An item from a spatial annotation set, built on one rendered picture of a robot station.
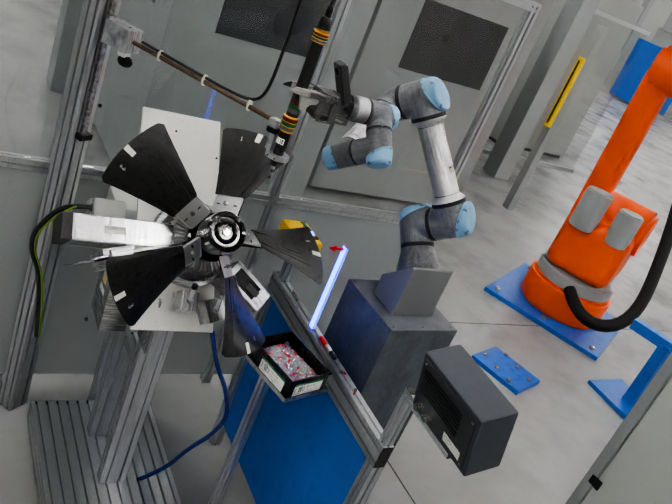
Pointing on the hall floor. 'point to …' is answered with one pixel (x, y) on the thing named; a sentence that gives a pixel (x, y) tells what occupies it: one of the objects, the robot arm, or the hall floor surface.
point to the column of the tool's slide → (21, 353)
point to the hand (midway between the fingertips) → (291, 85)
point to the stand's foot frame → (70, 427)
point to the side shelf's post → (100, 365)
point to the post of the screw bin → (239, 441)
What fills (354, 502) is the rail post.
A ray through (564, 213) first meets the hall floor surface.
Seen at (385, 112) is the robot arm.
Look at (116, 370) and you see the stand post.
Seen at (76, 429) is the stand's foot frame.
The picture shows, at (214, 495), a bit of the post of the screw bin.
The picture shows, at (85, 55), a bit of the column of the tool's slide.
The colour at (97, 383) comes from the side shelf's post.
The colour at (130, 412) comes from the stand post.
